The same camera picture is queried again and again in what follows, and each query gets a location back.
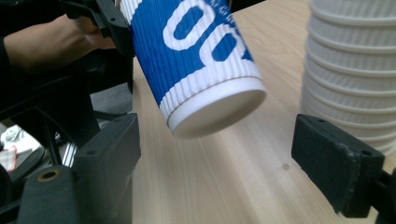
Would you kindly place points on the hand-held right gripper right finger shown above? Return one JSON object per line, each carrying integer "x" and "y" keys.
{"x": 336, "y": 165}

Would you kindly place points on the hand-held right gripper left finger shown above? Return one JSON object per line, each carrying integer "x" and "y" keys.
{"x": 106, "y": 168}

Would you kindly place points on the blue ribbed paper cup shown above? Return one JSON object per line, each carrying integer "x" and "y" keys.
{"x": 186, "y": 71}

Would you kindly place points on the stack of white paper cups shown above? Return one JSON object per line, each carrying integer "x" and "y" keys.
{"x": 351, "y": 62}

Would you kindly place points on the white cloth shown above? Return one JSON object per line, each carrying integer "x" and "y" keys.
{"x": 14, "y": 146}

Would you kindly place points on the metal floor rail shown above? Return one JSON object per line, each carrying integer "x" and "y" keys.
{"x": 69, "y": 154}

